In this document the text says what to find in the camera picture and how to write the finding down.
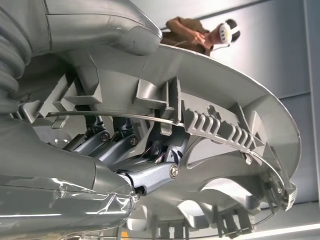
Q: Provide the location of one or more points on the person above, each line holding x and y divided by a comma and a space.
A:
185, 33

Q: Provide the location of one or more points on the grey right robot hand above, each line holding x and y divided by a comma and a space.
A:
50, 185

